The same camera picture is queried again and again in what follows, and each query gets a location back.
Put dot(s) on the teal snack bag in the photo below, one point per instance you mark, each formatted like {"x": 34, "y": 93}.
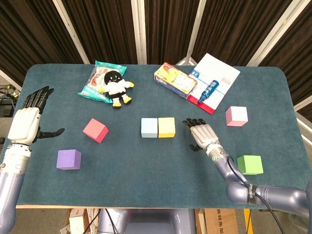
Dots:
{"x": 91, "y": 91}

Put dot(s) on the white frame post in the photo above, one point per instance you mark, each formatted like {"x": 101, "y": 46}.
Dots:
{"x": 139, "y": 31}
{"x": 71, "y": 31}
{"x": 282, "y": 22}
{"x": 196, "y": 24}

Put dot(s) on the pink foam cube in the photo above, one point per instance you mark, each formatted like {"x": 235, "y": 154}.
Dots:
{"x": 237, "y": 115}

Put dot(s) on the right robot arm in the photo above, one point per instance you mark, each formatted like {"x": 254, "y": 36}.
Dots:
{"x": 280, "y": 195}

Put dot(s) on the yellow blue cookie box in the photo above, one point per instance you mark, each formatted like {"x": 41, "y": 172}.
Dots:
{"x": 175, "y": 80}

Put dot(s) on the brown cardboard box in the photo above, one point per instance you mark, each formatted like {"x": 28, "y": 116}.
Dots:
{"x": 219, "y": 221}

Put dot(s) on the green foam cube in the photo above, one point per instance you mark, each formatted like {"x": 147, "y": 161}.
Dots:
{"x": 251, "y": 164}

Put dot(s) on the red foam cube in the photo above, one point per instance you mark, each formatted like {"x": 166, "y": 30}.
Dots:
{"x": 93, "y": 129}

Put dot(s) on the yellow foam cube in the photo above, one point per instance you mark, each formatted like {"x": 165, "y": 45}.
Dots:
{"x": 166, "y": 126}

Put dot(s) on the purple foam cube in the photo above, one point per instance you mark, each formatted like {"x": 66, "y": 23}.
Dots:
{"x": 68, "y": 159}

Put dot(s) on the light blue foam cube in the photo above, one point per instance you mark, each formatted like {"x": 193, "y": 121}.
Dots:
{"x": 149, "y": 126}

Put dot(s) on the black white plush doll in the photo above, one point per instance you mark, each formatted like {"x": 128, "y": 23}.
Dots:
{"x": 115, "y": 87}

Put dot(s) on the teal felt table mat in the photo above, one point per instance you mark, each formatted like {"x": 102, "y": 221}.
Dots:
{"x": 146, "y": 170}

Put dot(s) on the grey robot torso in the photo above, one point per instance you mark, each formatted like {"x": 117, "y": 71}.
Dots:
{"x": 151, "y": 224}

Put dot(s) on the white red book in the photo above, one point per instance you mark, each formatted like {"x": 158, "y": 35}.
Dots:
{"x": 214, "y": 68}

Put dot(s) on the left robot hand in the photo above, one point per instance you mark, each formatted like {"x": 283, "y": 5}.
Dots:
{"x": 23, "y": 126}

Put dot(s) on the dark brown curtain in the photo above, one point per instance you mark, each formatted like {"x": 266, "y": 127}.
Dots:
{"x": 109, "y": 29}

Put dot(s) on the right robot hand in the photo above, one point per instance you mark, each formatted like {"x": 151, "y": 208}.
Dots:
{"x": 202, "y": 135}

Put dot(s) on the white red carton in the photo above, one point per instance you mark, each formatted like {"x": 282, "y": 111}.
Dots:
{"x": 76, "y": 224}

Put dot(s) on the blue bottle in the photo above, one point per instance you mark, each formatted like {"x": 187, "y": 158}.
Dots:
{"x": 208, "y": 91}

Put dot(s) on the yellow table leg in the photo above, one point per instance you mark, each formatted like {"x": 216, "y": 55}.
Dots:
{"x": 248, "y": 226}

